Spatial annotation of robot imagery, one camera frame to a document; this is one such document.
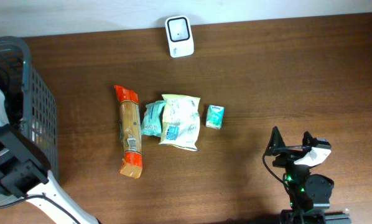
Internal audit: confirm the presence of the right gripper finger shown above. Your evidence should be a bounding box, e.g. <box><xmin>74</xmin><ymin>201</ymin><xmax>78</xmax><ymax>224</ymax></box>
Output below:
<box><xmin>264</xmin><ymin>126</ymin><xmax>286</xmax><ymax>155</ymax></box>
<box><xmin>302</xmin><ymin>131</ymin><xmax>314</xmax><ymax>146</ymax></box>

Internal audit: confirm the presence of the small teal tissue pack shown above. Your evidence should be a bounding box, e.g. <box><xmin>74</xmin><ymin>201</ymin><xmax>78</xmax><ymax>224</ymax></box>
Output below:
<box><xmin>205</xmin><ymin>105</ymin><xmax>225</xmax><ymax>129</ymax></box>

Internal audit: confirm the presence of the cream snack bag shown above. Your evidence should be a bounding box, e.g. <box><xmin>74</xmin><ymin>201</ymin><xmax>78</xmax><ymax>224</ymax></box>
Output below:
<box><xmin>159</xmin><ymin>94</ymin><xmax>200</xmax><ymax>151</ymax></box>

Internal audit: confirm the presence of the teal wipes pouch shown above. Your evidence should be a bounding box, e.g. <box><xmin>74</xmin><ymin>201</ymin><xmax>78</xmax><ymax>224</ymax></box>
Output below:
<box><xmin>141</xmin><ymin>100</ymin><xmax>166</xmax><ymax>137</ymax></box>

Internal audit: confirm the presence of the orange spaghetti packet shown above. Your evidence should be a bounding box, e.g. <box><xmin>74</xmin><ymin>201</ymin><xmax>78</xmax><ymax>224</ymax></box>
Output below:
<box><xmin>114</xmin><ymin>85</ymin><xmax>143</xmax><ymax>179</ymax></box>

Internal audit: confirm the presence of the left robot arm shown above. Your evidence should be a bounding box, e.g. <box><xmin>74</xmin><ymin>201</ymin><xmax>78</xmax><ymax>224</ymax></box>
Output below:
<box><xmin>0</xmin><ymin>90</ymin><xmax>99</xmax><ymax>223</ymax></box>

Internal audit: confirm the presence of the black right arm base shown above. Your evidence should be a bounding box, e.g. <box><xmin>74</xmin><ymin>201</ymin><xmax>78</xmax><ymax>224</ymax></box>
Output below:
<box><xmin>276</xmin><ymin>210</ymin><xmax>352</xmax><ymax>224</ymax></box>

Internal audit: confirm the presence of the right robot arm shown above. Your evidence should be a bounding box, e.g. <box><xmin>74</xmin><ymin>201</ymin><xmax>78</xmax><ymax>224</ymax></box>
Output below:
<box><xmin>263</xmin><ymin>126</ymin><xmax>334</xmax><ymax>213</ymax></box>

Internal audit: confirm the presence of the white barcode scanner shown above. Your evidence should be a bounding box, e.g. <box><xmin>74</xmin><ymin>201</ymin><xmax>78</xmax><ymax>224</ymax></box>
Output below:
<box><xmin>165</xmin><ymin>16</ymin><xmax>195</xmax><ymax>58</ymax></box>

